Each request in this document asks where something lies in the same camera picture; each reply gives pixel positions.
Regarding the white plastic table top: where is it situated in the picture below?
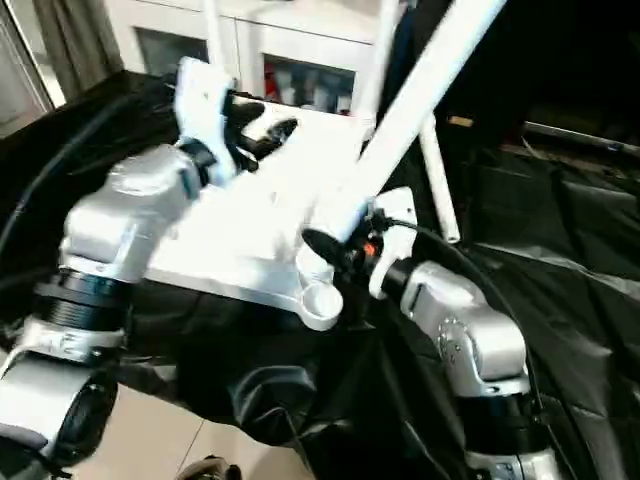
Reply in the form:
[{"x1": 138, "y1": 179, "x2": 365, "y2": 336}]
[{"x1": 140, "y1": 105, "x2": 376, "y2": 331}]

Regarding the white plastic table leg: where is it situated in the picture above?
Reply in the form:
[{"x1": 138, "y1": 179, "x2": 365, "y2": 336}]
[
  {"x1": 295, "y1": 0, "x2": 506, "y2": 286},
  {"x1": 420, "y1": 118, "x2": 461, "y2": 244},
  {"x1": 355, "y1": 0, "x2": 401, "y2": 126},
  {"x1": 203, "y1": 0, "x2": 229, "y2": 76}
]

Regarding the white glass-door cabinet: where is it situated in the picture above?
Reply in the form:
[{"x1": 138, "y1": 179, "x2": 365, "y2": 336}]
[{"x1": 105, "y1": 0, "x2": 411, "y2": 116}]

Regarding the grey curtain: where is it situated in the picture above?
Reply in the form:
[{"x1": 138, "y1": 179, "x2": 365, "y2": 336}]
[{"x1": 30, "y1": 0, "x2": 126, "y2": 101}]

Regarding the black plastic mat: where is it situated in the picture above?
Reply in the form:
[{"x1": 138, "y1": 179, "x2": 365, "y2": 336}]
[{"x1": 0, "y1": 70, "x2": 640, "y2": 480}]

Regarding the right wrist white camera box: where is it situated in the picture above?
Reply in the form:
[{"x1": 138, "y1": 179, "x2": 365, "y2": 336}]
[{"x1": 365, "y1": 187, "x2": 419, "y2": 299}]

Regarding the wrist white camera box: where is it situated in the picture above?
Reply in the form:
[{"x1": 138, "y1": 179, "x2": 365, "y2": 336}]
[
  {"x1": 172, "y1": 58, "x2": 241, "y2": 186},
  {"x1": 365, "y1": 187, "x2": 419, "y2": 299}
]

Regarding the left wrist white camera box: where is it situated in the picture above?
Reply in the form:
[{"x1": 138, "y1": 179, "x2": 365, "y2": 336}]
[{"x1": 172, "y1": 58, "x2": 241, "y2": 186}]

